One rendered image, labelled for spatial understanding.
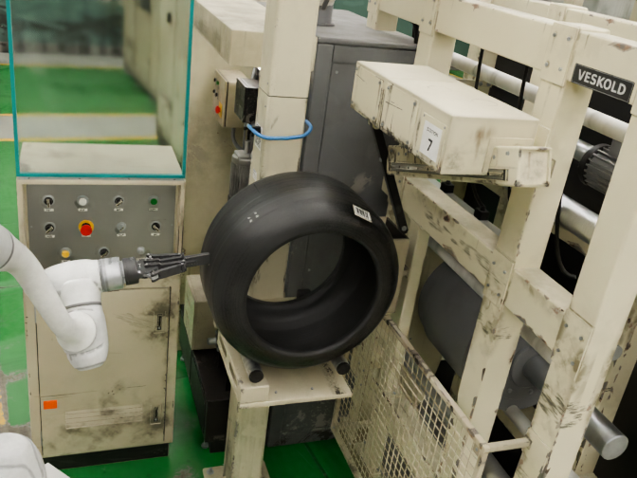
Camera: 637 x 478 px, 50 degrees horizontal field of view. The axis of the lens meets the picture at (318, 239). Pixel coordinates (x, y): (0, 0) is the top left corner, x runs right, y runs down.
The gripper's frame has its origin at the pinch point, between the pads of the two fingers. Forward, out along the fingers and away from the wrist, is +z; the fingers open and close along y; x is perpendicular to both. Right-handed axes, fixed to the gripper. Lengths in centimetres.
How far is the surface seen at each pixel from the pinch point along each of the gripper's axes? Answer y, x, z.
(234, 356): 5.5, 39.8, 9.1
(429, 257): 44, 41, 98
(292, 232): -12.2, -10.1, 24.7
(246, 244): -10.2, -7.8, 12.4
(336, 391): -9, 50, 38
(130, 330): 55, 56, -22
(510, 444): -59, 37, 69
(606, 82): -46, -53, 89
